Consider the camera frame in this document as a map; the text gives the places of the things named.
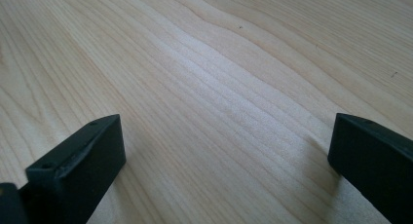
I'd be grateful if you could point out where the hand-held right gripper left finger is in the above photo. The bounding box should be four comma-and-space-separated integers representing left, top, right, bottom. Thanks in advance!
19, 113, 128, 224

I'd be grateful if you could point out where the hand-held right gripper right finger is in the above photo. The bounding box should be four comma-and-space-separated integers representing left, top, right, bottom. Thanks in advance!
326, 112, 413, 224

